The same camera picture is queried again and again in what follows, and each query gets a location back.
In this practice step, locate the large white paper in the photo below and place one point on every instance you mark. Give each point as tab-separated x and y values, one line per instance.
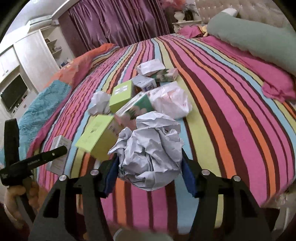
150	156

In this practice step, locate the white plastic bag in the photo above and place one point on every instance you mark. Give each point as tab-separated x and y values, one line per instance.
171	100

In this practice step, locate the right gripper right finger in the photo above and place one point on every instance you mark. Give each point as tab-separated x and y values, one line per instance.
227	210

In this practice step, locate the black television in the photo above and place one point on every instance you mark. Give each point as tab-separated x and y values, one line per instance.
13	92

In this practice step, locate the sage green long pillow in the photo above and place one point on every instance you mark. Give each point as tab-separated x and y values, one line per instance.
271	44

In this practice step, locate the white wardrobe cabinet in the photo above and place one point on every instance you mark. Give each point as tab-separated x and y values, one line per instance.
34	55

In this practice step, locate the green cleansing oil box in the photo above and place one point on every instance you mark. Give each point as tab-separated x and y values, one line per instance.
121	95

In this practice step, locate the pink pillow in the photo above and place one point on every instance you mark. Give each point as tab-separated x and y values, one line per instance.
277	83

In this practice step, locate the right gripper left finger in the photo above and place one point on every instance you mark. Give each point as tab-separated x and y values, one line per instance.
74	205

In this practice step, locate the green floral tissue pack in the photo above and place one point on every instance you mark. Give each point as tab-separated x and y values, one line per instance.
166	75

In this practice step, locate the white grey box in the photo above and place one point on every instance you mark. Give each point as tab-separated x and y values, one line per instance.
61	146

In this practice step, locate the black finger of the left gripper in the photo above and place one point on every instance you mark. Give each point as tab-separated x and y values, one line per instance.
32	162

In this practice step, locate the white nightstand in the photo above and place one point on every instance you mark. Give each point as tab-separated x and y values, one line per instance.
178	25

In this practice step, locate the white paper sheet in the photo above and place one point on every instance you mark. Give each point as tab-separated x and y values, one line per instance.
148	68

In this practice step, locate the white flower vase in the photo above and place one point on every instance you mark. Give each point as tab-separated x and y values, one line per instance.
179	16

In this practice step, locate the yellow plush toy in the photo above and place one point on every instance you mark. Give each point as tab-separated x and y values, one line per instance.
204	30

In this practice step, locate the left hand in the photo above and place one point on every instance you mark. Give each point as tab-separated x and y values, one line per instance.
14	209

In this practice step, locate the small white paper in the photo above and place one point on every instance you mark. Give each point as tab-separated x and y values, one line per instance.
99	103

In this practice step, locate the white trash bin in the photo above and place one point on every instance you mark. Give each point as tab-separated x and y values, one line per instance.
130	235

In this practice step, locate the striped colourful bed sheet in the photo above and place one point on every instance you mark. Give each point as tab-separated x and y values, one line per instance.
233	129

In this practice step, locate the small white blue box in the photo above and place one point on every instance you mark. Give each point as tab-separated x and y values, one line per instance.
144	83

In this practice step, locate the tufted beige headboard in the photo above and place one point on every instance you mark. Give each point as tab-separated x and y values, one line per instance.
264	11

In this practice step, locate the purple curtain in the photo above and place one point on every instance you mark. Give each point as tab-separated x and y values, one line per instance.
89	24

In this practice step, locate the teal orange quilt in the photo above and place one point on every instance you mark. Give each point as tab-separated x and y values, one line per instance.
59	88

